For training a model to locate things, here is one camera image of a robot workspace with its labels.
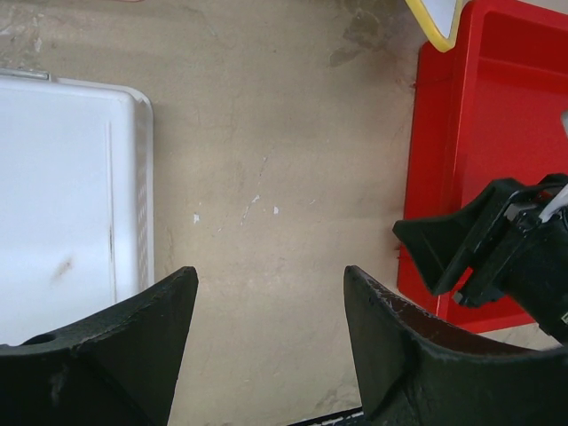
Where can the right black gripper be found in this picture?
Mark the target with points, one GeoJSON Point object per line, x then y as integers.
{"type": "Point", "coordinates": [511, 240]}

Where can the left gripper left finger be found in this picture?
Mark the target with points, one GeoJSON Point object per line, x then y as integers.
{"type": "Point", "coordinates": [118, 366]}

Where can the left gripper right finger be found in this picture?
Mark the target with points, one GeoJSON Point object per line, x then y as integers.
{"type": "Point", "coordinates": [416, 369]}

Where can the red plastic tray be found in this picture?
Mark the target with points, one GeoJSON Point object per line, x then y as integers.
{"type": "Point", "coordinates": [488, 109]}

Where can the white perforated basket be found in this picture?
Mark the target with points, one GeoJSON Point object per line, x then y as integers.
{"type": "Point", "coordinates": [77, 200]}

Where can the yellow-edged whiteboard stand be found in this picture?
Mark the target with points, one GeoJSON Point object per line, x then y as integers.
{"type": "Point", "coordinates": [439, 20]}

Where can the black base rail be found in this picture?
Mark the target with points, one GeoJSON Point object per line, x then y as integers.
{"type": "Point", "coordinates": [350, 417]}

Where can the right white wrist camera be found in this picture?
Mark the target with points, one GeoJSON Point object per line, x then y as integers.
{"type": "Point", "coordinates": [564, 120]}

